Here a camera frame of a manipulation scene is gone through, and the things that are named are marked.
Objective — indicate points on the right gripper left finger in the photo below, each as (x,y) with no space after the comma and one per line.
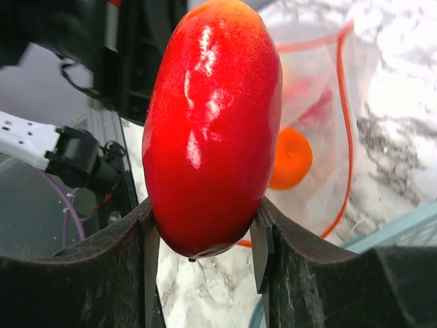
(107,280)

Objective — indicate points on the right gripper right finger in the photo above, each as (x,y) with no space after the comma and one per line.
(341,283)

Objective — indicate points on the orange fruit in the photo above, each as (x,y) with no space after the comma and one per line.
(293,160)

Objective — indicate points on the red bell pepper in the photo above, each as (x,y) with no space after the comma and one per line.
(211,129)

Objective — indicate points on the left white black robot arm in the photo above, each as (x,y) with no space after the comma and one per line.
(120,42)

